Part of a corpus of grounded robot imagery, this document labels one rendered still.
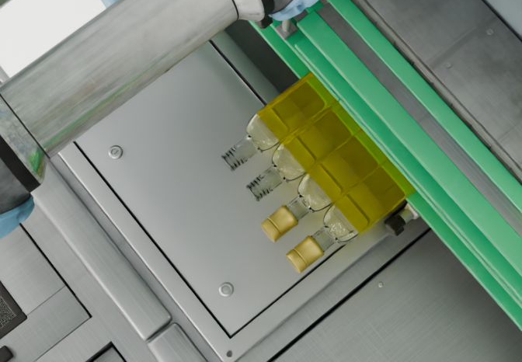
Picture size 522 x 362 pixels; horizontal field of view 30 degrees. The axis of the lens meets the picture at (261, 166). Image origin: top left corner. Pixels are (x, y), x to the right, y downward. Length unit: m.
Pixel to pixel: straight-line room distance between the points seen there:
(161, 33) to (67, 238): 0.66
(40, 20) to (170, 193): 0.37
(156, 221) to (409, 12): 0.51
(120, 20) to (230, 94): 0.65
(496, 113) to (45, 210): 0.71
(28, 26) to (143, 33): 0.73
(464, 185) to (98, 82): 0.55
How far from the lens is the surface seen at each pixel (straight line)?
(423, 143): 1.29
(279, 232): 1.37
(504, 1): 1.33
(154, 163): 1.55
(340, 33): 1.34
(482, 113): 1.30
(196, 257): 1.51
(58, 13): 1.66
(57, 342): 1.56
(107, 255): 1.53
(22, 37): 1.66
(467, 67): 1.32
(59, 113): 0.94
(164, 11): 0.95
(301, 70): 1.49
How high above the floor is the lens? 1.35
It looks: 10 degrees down
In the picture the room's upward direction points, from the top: 128 degrees counter-clockwise
